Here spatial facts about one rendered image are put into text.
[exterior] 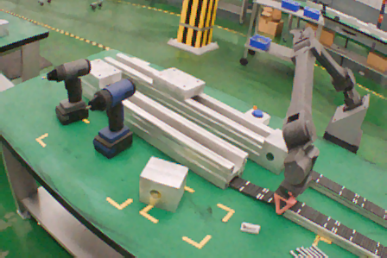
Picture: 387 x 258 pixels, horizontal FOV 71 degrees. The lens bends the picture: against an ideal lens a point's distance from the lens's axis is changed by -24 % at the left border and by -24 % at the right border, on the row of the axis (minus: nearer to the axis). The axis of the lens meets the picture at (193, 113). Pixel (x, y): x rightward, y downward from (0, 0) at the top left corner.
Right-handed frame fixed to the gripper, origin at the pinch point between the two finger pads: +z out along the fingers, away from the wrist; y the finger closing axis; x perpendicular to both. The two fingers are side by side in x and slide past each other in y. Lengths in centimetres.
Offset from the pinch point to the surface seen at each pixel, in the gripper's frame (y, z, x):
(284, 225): 5.0, 2.8, 4.0
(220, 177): 4.7, -0.7, -20.9
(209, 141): -1.7, -5.0, -31.1
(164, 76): -14, -10, -63
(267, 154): -14.0, -2.8, -16.4
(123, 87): 16, -18, -52
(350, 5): -757, -34, -152
